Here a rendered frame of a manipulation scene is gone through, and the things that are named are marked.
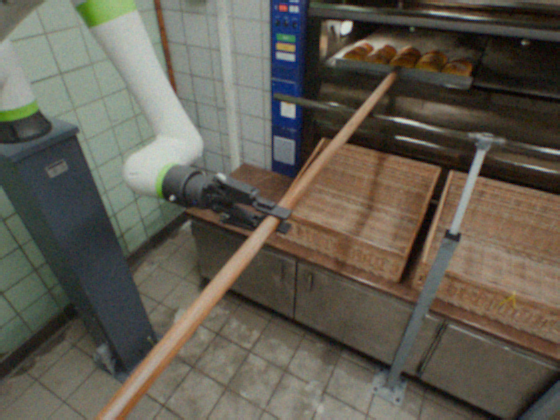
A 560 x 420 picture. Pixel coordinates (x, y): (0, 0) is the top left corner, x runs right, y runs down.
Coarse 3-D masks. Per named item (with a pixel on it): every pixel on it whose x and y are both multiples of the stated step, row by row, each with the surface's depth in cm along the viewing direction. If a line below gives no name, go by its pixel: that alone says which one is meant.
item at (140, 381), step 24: (360, 120) 107; (336, 144) 94; (312, 168) 84; (288, 192) 78; (264, 240) 67; (240, 264) 61; (216, 288) 57; (192, 312) 53; (168, 336) 50; (144, 360) 48; (168, 360) 49; (144, 384) 46; (120, 408) 43
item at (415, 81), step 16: (320, 64) 156; (368, 80) 149; (400, 80) 143; (416, 80) 140; (432, 80) 140; (448, 96) 137; (464, 96) 135; (480, 96) 132; (496, 96) 130; (512, 96) 127; (528, 96) 127; (544, 96) 127
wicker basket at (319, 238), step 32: (352, 160) 169; (320, 192) 182; (352, 192) 174; (416, 192) 159; (320, 224) 141; (352, 224) 163; (384, 224) 163; (416, 224) 135; (352, 256) 141; (384, 256) 133
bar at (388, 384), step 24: (288, 96) 129; (384, 120) 116; (408, 120) 113; (480, 144) 105; (504, 144) 103; (528, 144) 101; (456, 216) 105; (456, 240) 102; (432, 264) 112; (432, 288) 117; (408, 336) 135; (384, 384) 162; (552, 408) 120
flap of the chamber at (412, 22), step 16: (320, 16) 130; (336, 16) 127; (352, 16) 125; (368, 16) 122; (384, 16) 120; (480, 32) 110; (496, 32) 108; (512, 32) 106; (528, 32) 104; (544, 32) 103
